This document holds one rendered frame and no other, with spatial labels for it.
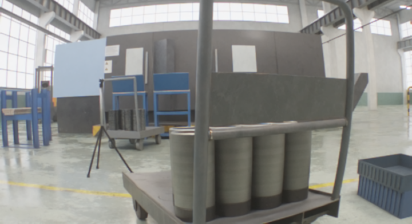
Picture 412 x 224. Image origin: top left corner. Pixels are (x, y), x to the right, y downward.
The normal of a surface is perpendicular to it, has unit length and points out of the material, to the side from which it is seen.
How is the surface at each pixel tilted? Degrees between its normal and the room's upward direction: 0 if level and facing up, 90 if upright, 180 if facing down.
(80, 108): 90
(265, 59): 87
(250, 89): 98
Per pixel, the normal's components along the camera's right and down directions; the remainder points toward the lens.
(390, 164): 0.04, 0.02
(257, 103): 0.41, 0.15
